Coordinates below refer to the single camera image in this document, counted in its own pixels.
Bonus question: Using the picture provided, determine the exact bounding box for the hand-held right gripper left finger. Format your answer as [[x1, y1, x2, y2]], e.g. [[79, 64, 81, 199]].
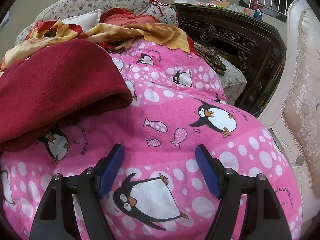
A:
[[29, 144, 125, 240]]

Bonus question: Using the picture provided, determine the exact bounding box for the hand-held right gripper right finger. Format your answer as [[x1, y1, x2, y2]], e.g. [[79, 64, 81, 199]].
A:
[[195, 145, 292, 240]]

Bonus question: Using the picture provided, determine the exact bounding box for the cream ornate armchair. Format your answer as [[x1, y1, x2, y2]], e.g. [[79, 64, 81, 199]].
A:
[[257, 0, 320, 228]]

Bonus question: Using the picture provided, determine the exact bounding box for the dark carved wooden cabinet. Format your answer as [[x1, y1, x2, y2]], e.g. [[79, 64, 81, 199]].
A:
[[175, 3, 287, 117]]

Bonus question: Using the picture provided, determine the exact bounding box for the pink penguin print blanket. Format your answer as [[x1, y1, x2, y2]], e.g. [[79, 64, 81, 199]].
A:
[[0, 40, 304, 240]]

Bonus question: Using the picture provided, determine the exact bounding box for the dark red fleece garment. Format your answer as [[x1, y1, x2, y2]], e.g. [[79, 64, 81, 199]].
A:
[[0, 40, 133, 152]]

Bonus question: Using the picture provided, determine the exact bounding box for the olive patterned cushion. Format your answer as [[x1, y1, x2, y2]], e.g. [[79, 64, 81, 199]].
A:
[[194, 42, 227, 75]]

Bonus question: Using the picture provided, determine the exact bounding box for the red heart cushion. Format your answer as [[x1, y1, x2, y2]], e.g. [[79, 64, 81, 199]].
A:
[[100, 7, 160, 28]]

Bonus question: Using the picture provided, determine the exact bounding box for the white pillow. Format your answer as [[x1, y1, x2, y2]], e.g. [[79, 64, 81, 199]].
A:
[[61, 9, 102, 32]]

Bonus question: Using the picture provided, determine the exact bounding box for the yellow and red blanket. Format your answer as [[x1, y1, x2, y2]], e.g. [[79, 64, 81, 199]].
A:
[[0, 19, 194, 73]]

